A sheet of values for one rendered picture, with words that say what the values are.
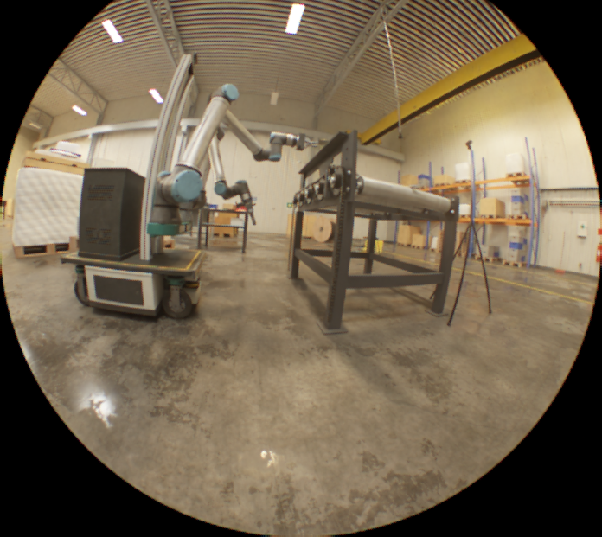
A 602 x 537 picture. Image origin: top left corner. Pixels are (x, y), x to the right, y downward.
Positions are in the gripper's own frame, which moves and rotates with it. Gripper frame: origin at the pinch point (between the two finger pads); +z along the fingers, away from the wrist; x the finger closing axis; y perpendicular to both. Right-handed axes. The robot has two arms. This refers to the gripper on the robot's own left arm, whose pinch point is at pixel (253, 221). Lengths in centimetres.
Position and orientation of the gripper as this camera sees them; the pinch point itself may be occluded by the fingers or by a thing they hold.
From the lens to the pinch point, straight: 161.1
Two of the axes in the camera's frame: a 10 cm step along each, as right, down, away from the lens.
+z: 3.3, 9.4, 0.3
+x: -2.1, 0.5, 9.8
